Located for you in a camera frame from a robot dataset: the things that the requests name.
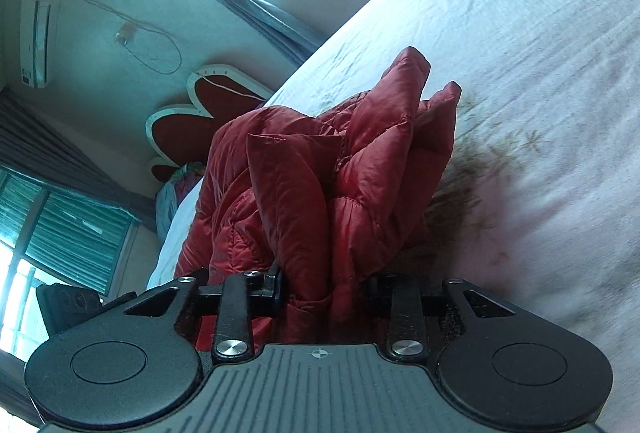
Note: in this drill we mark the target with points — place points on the white wall air conditioner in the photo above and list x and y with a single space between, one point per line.
38 22

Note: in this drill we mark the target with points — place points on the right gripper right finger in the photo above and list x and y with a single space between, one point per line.
413 305

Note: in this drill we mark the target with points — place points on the red puffer jacket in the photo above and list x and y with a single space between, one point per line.
331 199

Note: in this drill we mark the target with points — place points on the red heart-shaped headboard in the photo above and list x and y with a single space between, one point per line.
182 133

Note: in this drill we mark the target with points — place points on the white floral bed sheet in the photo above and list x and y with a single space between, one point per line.
540 202

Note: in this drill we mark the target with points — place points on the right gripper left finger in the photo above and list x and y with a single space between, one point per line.
241 298

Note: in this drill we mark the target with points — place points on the side window with blinds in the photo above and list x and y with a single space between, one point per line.
49 238

